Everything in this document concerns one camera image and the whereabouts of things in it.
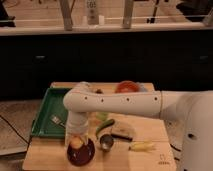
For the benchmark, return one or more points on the purple bowl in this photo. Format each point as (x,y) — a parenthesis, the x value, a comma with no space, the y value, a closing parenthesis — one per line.
(81,156)

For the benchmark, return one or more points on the green plastic tray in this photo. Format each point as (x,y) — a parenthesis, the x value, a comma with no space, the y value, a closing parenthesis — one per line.
(52,105)

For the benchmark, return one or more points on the dark red grapes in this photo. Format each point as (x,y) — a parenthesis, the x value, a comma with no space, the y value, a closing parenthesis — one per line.
(98,91)

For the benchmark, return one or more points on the metal measuring cup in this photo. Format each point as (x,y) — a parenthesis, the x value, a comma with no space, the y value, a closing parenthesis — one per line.
(106,142)

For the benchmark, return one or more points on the orange bowl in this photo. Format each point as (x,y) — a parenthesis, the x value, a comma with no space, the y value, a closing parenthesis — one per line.
(127,86)

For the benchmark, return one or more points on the blue cloth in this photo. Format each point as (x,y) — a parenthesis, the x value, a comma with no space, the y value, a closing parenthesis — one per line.
(142,87)

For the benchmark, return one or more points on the metal fork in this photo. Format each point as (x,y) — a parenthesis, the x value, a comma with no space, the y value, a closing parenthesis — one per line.
(57,121)

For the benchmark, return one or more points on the green chili pepper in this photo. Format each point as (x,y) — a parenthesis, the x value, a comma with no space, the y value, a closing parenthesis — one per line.
(104,125)

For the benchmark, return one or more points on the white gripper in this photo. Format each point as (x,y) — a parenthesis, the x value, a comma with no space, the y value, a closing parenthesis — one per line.
(76,126)

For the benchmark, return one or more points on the small yellow-red apple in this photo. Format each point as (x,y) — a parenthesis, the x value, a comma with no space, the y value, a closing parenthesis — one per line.
(76,143)

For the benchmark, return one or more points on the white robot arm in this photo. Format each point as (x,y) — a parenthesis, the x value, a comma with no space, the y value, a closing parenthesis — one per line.
(195,109)

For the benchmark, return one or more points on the green cup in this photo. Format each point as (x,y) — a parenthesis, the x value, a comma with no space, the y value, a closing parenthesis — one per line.
(102,116)

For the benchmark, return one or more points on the dark cabinet counter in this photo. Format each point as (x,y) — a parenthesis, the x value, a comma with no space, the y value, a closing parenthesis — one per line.
(32,59)

